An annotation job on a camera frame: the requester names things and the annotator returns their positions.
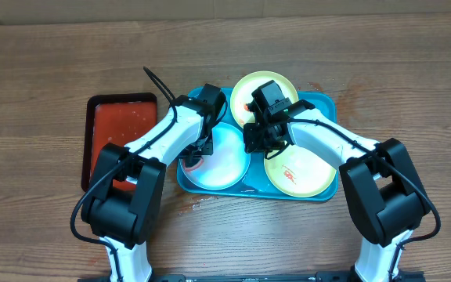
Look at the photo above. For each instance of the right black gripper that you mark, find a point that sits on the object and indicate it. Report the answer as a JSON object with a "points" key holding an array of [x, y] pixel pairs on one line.
{"points": [[255, 146]]}

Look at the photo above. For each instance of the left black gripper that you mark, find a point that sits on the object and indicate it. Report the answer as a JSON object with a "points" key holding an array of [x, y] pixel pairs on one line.
{"points": [[207, 149]]}

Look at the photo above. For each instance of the dark sponge with red base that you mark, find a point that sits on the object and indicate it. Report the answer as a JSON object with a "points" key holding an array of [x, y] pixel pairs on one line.
{"points": [[192, 163]]}

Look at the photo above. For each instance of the light blue plate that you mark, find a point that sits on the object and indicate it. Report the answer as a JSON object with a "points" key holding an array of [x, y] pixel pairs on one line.
{"points": [[224, 168]]}

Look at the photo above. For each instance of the green plate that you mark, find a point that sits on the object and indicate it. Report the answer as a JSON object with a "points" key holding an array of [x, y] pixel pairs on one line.
{"points": [[299, 172], [241, 94]]}

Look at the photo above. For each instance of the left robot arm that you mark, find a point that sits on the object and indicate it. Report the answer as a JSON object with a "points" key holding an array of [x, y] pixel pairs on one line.
{"points": [[123, 200]]}

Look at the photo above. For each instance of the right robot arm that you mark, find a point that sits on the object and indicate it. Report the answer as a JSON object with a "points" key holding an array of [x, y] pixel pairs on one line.
{"points": [[385, 197]]}

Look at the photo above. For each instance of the teal plastic tray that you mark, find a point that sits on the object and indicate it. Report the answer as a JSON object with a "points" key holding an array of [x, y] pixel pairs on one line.
{"points": [[256, 183]]}

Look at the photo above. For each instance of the black and red tray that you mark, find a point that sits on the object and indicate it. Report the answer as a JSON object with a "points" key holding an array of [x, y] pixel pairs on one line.
{"points": [[116, 119]]}

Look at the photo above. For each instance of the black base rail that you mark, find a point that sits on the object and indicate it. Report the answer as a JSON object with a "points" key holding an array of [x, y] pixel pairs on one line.
{"points": [[322, 276]]}

